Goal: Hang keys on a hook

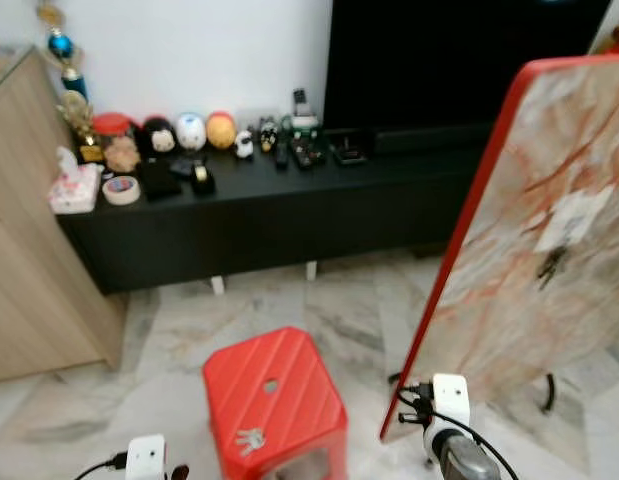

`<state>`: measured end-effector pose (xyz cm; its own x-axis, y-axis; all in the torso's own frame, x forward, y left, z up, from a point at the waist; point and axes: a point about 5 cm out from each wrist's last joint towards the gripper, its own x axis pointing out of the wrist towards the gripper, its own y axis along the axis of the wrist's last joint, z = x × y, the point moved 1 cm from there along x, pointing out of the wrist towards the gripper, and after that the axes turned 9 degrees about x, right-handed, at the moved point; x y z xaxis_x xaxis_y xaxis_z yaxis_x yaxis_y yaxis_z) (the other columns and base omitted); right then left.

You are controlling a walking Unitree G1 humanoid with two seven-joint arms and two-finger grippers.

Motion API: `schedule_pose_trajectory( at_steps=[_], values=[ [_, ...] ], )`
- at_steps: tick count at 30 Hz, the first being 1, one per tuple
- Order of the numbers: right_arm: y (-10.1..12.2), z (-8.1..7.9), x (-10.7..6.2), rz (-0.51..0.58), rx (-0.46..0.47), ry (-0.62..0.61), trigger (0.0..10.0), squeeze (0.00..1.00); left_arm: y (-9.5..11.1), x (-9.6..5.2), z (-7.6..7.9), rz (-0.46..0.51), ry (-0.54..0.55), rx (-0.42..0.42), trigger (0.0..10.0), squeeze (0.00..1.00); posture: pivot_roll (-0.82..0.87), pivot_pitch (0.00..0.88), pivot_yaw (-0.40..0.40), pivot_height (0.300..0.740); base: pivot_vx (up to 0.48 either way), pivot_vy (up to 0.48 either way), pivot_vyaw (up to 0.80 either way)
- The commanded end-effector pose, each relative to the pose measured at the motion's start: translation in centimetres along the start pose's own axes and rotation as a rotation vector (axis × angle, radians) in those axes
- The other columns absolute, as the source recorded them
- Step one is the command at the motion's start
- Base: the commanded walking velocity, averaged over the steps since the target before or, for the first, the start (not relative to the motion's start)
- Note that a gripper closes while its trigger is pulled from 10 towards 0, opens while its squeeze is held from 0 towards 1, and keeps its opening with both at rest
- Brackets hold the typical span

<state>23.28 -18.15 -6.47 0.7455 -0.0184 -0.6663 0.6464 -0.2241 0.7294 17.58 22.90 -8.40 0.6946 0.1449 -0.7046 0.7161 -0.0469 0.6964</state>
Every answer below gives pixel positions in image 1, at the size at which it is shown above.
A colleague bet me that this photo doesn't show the silver keys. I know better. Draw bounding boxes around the silver keys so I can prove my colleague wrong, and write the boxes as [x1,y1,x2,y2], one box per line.
[235,428,268,457]

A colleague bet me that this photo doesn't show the red plastic stool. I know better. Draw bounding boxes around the red plastic stool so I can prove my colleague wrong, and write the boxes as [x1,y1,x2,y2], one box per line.
[202,327,348,480]

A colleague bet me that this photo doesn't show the light wooden cabinet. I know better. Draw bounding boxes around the light wooden cabinet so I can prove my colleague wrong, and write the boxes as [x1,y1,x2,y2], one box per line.
[0,45,127,386]

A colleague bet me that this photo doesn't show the black metal table leg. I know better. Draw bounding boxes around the black metal table leg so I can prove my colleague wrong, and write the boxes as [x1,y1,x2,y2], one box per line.
[538,372,558,414]

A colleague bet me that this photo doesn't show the black tv console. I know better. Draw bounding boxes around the black tv console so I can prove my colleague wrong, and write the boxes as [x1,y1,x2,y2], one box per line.
[57,122,495,296]

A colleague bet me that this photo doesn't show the white tape roll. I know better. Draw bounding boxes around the white tape roll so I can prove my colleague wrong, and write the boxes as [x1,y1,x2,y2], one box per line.
[101,175,142,207]

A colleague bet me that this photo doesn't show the flat black case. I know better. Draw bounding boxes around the flat black case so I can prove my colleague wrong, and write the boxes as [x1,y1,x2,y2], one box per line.
[137,160,183,201]

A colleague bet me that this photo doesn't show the black yellow tape dispenser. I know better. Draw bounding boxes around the black yellow tape dispenser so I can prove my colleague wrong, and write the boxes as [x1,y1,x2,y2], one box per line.
[171,155,217,196]

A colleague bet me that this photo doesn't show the pink tissue box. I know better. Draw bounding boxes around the pink tissue box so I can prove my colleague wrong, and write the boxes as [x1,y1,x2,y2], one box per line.
[49,147,102,215]

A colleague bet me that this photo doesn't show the marble table top red edge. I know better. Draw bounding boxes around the marble table top red edge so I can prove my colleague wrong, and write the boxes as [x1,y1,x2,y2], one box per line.
[379,53,619,441]

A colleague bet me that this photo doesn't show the dark key bunch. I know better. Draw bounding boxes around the dark key bunch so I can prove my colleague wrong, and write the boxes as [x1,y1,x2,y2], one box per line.
[536,245,570,293]

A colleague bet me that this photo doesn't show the brown plush toy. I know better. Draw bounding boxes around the brown plush toy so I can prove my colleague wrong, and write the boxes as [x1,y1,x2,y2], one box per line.
[104,135,141,173]

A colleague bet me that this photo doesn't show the small white figurine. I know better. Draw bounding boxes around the small white figurine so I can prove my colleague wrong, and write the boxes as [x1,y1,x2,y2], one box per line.
[234,128,256,160]

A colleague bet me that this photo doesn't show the white blue round plush toy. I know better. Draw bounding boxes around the white blue round plush toy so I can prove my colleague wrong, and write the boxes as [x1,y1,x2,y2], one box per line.
[176,112,208,151]

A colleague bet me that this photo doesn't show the orange round plush toy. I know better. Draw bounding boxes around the orange round plush toy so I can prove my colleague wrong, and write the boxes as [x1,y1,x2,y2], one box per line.
[206,110,237,150]

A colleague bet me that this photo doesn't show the black round plush toy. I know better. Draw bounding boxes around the black round plush toy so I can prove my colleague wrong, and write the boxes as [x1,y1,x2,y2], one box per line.
[139,116,180,157]

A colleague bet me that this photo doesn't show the wide black remote control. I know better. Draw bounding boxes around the wide black remote control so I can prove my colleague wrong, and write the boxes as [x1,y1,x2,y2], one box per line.
[291,136,327,170]

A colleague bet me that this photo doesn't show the black white figurine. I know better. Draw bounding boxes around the black white figurine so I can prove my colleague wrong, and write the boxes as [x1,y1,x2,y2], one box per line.
[258,116,281,153]

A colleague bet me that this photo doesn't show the red round lid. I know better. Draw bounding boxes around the red round lid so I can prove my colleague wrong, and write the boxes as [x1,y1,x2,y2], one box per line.
[91,112,138,139]

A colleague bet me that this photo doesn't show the black box device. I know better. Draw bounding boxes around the black box device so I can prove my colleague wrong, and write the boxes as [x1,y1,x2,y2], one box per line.
[329,128,371,167]

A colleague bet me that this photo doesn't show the small gold trophy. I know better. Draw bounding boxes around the small gold trophy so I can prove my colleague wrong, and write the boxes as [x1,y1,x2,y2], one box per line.
[57,90,105,163]

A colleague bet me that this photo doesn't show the green white toy figure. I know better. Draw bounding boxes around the green white toy figure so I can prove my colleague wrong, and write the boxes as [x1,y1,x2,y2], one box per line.
[282,88,322,139]

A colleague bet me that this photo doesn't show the tall blue gold trophy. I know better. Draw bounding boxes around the tall blue gold trophy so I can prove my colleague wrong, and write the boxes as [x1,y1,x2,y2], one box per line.
[36,0,90,101]

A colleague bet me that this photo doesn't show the black television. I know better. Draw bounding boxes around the black television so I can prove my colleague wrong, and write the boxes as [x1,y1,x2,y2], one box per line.
[322,0,612,133]

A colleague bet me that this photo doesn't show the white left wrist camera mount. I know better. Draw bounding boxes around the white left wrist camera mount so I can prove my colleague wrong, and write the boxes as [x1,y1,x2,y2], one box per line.
[126,434,168,480]

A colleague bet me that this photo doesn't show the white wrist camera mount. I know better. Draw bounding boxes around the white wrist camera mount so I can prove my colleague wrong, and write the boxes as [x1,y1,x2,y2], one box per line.
[432,373,472,433]
[126,434,168,480]

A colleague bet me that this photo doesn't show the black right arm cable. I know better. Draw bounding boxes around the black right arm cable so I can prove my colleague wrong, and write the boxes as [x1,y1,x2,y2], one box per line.
[394,378,520,480]

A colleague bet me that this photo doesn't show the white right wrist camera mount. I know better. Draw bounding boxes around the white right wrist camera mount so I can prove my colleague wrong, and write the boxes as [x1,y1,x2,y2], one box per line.
[432,373,472,433]

